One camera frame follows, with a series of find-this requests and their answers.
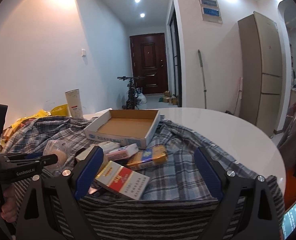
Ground red white cigarette pack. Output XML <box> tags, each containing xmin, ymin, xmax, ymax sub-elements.
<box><xmin>95</xmin><ymin>161</ymin><xmax>150</xmax><ymax>200</ymax></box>

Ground pink tissue pack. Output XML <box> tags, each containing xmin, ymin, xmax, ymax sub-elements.
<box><xmin>106</xmin><ymin>144</ymin><xmax>139</xmax><ymax>161</ymax></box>

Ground clear plastic bagged item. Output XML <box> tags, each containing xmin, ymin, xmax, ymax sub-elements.
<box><xmin>43</xmin><ymin>140</ymin><xmax>74</xmax><ymax>176</ymax></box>

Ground yellow plastic bag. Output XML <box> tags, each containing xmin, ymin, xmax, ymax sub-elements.
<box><xmin>50</xmin><ymin>104</ymin><xmax>70</xmax><ymax>116</ymax></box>

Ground gold blue cigarette pack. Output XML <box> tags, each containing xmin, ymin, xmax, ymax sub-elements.
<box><xmin>126</xmin><ymin>145</ymin><xmax>168</xmax><ymax>171</ymax></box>

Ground white plastic bag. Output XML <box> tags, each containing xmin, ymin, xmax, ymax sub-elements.
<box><xmin>137</xmin><ymin>93</ymin><xmax>147</xmax><ymax>105</ymax></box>

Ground cardboard boxes by door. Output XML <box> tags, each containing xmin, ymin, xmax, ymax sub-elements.
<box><xmin>159</xmin><ymin>90</ymin><xmax>178</xmax><ymax>105</ymax></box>

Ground blue plaid shirt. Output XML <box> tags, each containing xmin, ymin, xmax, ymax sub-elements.
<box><xmin>2</xmin><ymin>116</ymin><xmax>257</xmax><ymax>200</ymax></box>

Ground beige refrigerator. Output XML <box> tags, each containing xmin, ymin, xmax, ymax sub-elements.
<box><xmin>238</xmin><ymin>11</ymin><xmax>282</xmax><ymax>137</ymax></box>

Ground laptop screen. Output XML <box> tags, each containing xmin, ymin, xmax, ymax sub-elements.
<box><xmin>281</xmin><ymin>187</ymin><xmax>296</xmax><ymax>240</ymax></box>

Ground black bicycle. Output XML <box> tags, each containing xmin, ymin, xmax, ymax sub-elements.
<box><xmin>117</xmin><ymin>76</ymin><xmax>144</xmax><ymax>109</ymax></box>

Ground black white striped cloth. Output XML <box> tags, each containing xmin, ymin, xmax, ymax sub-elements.
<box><xmin>14</xmin><ymin>176</ymin><xmax>285</xmax><ymax>239</ymax></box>

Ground long-handled mop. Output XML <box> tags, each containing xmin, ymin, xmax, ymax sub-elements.
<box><xmin>198</xmin><ymin>49</ymin><xmax>208</xmax><ymax>109</ymax></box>

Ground white small tissue pack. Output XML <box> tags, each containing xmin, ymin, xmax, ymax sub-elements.
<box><xmin>97</xmin><ymin>141</ymin><xmax>120</xmax><ymax>153</ymax></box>

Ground person's left hand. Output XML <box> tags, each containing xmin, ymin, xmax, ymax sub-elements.
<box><xmin>1</xmin><ymin>184</ymin><xmax>17</xmax><ymax>223</ymax></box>

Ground wall electrical panel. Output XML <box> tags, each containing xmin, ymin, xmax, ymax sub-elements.
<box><xmin>199</xmin><ymin>0</ymin><xmax>223</xmax><ymax>24</ymax></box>

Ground white cylindrical tube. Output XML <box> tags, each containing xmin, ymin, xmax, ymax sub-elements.
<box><xmin>65</xmin><ymin>89</ymin><xmax>83</xmax><ymax>119</ymax></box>

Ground white wall switch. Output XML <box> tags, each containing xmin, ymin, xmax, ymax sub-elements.
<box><xmin>81</xmin><ymin>49</ymin><xmax>86</xmax><ymax>57</ymax></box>

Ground dark red entrance door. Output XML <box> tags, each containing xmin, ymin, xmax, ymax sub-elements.
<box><xmin>130</xmin><ymin>33</ymin><xmax>168</xmax><ymax>95</ymax></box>

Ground white green-text box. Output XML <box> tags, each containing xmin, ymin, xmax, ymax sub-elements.
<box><xmin>75</xmin><ymin>144</ymin><xmax>108</xmax><ymax>175</ymax></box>

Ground open cardboard tray box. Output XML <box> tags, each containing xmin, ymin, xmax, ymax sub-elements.
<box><xmin>84</xmin><ymin>109</ymin><xmax>160</xmax><ymax>149</ymax></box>

